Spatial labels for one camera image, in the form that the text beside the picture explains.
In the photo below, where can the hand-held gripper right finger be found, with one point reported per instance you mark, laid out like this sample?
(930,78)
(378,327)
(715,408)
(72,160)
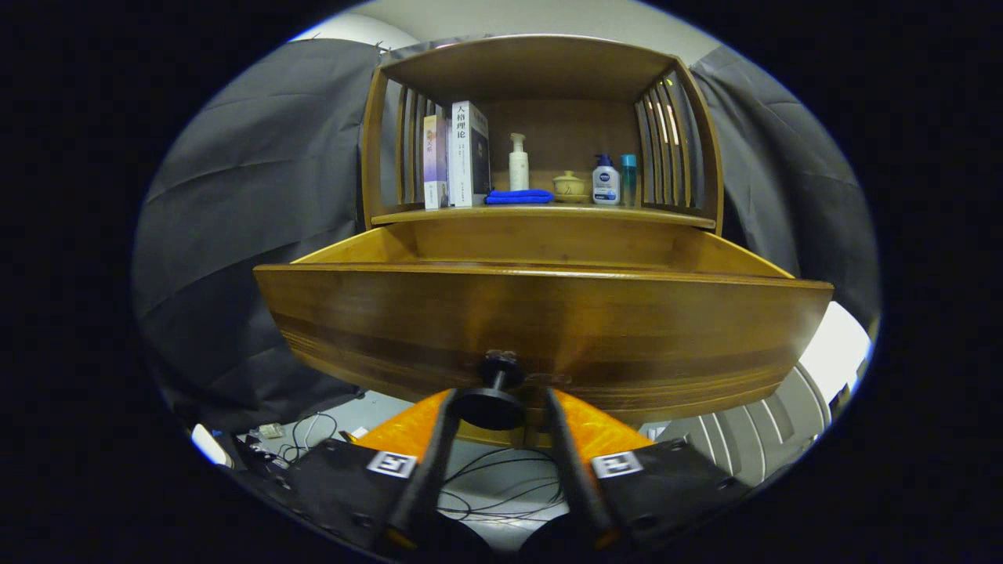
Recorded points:
(576,478)

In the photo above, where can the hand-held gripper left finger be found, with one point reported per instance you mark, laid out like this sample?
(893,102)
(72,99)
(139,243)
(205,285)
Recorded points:
(427,478)

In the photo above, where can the wooden drawer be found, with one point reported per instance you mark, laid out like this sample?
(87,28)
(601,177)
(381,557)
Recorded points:
(548,313)

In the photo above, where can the wooden countertop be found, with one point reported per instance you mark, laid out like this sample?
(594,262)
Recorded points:
(548,211)

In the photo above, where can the wooden cabinet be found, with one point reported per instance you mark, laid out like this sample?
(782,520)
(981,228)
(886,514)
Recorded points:
(564,125)

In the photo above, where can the white plastic object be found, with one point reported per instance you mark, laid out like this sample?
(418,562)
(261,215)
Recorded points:
(210,446)

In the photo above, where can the blue cloth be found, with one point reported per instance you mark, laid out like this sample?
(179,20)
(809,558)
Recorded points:
(517,197)

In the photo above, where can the yellow lidded teacup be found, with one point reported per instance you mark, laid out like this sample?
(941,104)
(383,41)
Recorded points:
(570,188)

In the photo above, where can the white bottle with blue pump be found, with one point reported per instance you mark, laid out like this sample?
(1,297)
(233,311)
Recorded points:
(606,184)

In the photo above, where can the teal spray bottle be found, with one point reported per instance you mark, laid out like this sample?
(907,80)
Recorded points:
(628,180)

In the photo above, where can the purple book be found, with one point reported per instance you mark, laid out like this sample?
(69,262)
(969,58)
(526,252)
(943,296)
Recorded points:
(435,160)

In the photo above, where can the white portrait book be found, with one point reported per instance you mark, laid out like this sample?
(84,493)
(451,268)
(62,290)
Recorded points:
(462,157)

